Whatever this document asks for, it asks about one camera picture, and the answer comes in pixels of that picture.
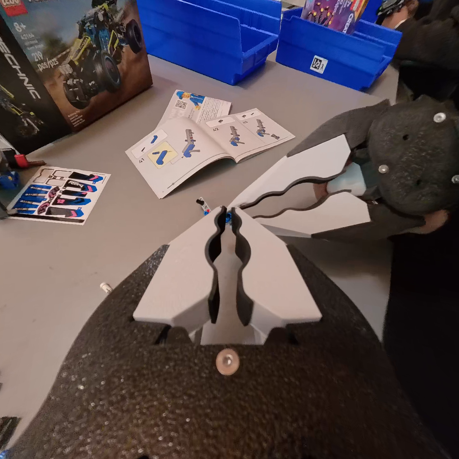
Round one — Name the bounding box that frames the blue storage bin with tag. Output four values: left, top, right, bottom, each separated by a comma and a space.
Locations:
275, 6, 403, 93

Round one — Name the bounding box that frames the lego set box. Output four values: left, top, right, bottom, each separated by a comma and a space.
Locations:
0, 0, 153, 155

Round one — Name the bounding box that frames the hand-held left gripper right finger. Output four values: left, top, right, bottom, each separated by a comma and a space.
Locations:
231, 207, 322, 345

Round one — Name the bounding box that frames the lego sticker sheet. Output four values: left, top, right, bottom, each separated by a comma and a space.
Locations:
6, 166, 111, 226

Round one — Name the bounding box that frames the black office chair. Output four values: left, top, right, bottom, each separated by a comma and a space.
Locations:
376, 0, 459, 104

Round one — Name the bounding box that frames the lego instruction booklet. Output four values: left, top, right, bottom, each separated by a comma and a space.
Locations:
125, 89, 295, 199

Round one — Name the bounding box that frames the purple toy box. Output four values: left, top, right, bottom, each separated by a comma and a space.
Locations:
301, 0, 370, 35

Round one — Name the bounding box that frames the person's right forearm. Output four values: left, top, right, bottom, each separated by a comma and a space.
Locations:
382, 210, 459, 459

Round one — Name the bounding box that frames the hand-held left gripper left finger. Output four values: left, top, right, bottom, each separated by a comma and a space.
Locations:
133, 205, 227, 345

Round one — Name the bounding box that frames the partly built lego vehicle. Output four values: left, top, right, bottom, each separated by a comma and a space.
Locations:
0, 145, 46, 221

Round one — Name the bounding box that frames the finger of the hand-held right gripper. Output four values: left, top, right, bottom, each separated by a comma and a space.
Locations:
251, 191, 372, 238
228, 133, 353, 210

